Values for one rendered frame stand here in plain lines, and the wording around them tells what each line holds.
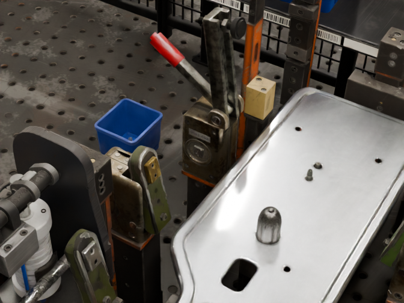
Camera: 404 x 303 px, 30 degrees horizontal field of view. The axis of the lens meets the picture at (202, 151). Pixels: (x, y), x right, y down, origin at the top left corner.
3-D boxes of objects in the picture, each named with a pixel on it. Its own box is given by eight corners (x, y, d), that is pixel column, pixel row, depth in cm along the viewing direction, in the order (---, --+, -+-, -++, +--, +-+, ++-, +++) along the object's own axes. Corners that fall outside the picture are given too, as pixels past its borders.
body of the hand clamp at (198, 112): (211, 282, 131) (220, 129, 107) (178, 266, 133) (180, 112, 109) (228, 260, 134) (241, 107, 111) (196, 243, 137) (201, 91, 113)
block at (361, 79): (381, 228, 141) (416, 103, 121) (322, 202, 145) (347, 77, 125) (386, 218, 143) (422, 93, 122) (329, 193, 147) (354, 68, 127)
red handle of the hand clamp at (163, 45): (226, 118, 106) (147, 37, 105) (218, 125, 108) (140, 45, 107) (241, 103, 109) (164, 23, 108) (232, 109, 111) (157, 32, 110)
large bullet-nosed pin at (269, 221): (272, 255, 99) (276, 221, 94) (250, 245, 100) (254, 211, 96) (282, 240, 101) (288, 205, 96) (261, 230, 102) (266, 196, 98)
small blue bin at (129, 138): (134, 177, 149) (133, 144, 143) (95, 159, 153) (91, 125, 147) (165, 146, 156) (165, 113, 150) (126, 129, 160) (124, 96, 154)
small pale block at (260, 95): (248, 254, 136) (266, 94, 111) (231, 245, 137) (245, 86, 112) (258, 241, 138) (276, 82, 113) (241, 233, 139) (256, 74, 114)
